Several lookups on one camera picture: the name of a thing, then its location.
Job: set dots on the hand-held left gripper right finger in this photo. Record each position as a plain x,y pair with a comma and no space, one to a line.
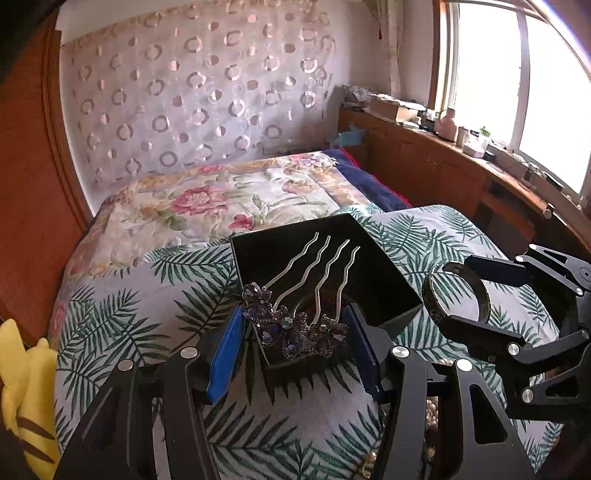
365,357

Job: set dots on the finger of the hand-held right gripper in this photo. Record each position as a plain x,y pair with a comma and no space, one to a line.
498,272
480,337

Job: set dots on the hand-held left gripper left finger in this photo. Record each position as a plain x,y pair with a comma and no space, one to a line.
225,362

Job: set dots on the purple rhinestone flower hair comb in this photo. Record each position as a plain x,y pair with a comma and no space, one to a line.
295,333

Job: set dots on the black square box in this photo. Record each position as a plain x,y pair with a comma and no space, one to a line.
381,277

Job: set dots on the green leaf print blanket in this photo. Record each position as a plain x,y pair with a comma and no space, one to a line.
138,323

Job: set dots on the small white box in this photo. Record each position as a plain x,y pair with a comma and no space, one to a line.
473,148

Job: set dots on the wooden windowsill cabinet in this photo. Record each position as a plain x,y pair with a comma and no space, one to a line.
415,161

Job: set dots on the navy blue blanket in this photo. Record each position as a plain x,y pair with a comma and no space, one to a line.
369,184

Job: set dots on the pink bottle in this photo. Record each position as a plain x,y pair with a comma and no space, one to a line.
447,123

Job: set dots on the floral quilt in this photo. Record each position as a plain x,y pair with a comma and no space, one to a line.
207,203

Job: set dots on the cardboard box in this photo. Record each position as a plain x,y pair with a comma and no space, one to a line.
392,110

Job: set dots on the yellow plush toy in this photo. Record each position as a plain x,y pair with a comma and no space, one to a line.
27,383

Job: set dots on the blue paper piece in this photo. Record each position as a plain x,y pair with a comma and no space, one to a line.
346,137

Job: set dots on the window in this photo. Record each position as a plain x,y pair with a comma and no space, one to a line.
531,69

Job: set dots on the wooden headboard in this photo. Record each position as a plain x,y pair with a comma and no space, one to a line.
32,207

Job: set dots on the white lace curtain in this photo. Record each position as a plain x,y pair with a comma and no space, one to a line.
397,41

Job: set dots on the circle pattern curtain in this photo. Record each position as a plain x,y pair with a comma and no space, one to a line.
184,92

